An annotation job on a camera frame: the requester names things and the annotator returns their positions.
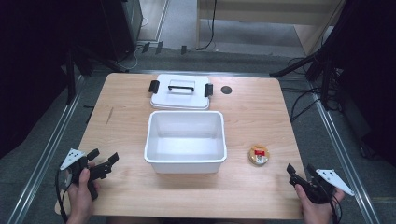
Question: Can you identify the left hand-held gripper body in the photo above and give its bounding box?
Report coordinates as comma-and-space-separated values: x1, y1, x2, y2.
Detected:
59, 147, 112, 201

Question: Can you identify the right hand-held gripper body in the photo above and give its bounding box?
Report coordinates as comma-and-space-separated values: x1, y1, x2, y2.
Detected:
289, 168, 356, 205

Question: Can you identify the person's right hand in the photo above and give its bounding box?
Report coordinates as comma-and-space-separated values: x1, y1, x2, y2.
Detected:
293, 183, 346, 224

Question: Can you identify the person's left hand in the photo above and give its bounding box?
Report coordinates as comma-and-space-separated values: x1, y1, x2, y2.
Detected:
65, 161, 101, 224

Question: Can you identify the round yellow snack packet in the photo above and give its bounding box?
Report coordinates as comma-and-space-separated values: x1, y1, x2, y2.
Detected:
247, 145, 271, 166

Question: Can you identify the white plastic storage box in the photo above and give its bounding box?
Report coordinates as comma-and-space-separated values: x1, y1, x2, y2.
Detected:
143, 110, 228, 175

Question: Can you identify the black metal stand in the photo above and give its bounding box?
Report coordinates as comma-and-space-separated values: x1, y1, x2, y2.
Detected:
64, 46, 94, 105

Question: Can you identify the black curtain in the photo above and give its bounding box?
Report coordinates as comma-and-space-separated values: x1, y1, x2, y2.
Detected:
0, 0, 106, 161
321, 0, 396, 167

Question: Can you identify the black tripod stand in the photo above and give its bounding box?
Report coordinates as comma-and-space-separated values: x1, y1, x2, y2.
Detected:
269, 50, 339, 110

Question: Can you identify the black computer tower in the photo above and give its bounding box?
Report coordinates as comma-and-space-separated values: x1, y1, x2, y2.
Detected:
99, 0, 144, 63

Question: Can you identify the light wooden cabinet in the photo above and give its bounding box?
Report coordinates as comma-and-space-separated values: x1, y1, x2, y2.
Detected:
195, 0, 347, 57

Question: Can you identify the metal floor rail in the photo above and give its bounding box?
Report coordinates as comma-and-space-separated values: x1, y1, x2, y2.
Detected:
7, 74, 86, 224
306, 81, 381, 224

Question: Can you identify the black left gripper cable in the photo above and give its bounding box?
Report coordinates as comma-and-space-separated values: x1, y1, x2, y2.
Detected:
54, 169, 70, 224

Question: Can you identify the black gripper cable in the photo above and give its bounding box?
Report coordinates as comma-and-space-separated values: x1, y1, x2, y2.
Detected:
329, 189, 344, 224
54, 169, 70, 224

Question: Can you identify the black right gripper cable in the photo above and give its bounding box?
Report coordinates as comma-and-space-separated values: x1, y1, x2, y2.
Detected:
329, 189, 344, 224

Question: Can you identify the black floor cable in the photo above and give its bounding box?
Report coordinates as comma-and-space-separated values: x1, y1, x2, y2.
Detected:
281, 87, 325, 123

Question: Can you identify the white lid with black handle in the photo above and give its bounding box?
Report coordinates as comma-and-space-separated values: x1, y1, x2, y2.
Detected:
148, 73, 215, 111

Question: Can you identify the white floor cable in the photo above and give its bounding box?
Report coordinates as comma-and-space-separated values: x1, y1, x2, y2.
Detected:
120, 45, 146, 72

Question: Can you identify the black hanging cable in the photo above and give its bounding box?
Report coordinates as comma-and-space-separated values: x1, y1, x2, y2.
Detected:
199, 0, 219, 51

